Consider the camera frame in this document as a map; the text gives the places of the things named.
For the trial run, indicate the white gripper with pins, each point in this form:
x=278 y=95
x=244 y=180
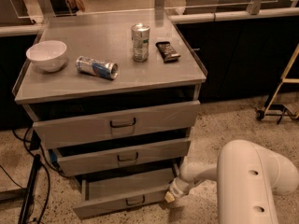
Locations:
x=179 y=188

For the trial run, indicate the grey bottom drawer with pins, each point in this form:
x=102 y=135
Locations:
x=127 y=191

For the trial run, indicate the grey drawer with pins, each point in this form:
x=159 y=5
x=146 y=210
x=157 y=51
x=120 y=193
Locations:
x=106 y=126
x=126 y=156
x=127 y=191

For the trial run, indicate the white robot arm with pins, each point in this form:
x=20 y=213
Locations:
x=248 y=177

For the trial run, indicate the grey top drawer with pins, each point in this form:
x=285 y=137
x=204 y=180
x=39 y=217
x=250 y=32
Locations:
x=106 y=126

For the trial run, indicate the grey middle drawer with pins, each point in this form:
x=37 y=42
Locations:
x=126 y=156

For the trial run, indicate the grey metal drawer cabinet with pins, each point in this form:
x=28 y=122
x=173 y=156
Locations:
x=107 y=38

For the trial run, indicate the blue silver lying can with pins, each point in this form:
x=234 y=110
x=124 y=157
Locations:
x=106 y=70

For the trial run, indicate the dark chocolate bar wrapper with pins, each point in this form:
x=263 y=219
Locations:
x=167 y=52

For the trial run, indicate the black stand leg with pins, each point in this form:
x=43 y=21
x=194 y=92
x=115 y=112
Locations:
x=29 y=191

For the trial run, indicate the silver green upright can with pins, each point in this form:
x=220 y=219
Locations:
x=140 y=37

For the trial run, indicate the white ceramic bowl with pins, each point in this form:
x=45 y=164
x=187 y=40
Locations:
x=48 y=56

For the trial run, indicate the yellow wheeled cart frame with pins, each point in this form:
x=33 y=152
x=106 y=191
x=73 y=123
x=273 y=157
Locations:
x=276 y=110

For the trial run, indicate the white horizontal rail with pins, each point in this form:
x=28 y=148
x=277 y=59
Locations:
x=234 y=15

